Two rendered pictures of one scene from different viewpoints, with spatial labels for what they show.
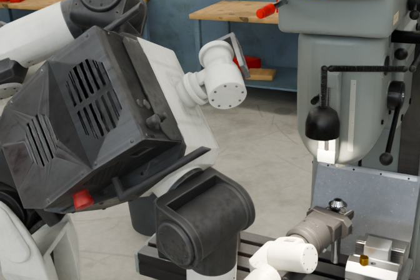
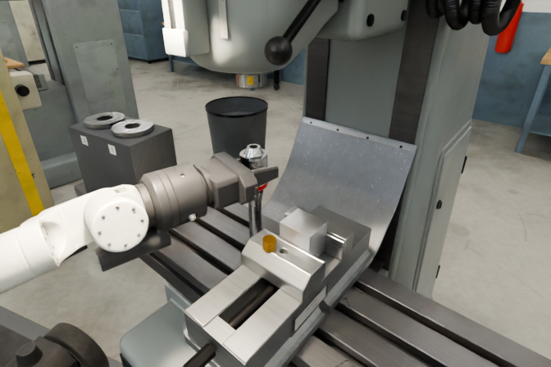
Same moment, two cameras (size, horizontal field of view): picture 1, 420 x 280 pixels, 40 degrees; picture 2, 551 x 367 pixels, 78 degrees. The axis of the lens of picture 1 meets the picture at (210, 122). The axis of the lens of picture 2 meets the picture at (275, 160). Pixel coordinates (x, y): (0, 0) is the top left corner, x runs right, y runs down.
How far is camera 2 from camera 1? 1.03 m
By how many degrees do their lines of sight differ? 12
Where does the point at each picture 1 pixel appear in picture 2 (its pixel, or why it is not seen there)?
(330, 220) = (222, 174)
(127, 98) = not seen: outside the picture
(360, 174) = (344, 136)
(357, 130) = not seen: outside the picture
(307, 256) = (113, 221)
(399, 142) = (394, 96)
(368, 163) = (355, 123)
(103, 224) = not seen: hidden behind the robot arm
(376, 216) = (352, 189)
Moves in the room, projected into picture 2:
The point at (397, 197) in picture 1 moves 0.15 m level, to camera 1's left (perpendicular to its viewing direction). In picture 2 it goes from (383, 169) to (319, 164)
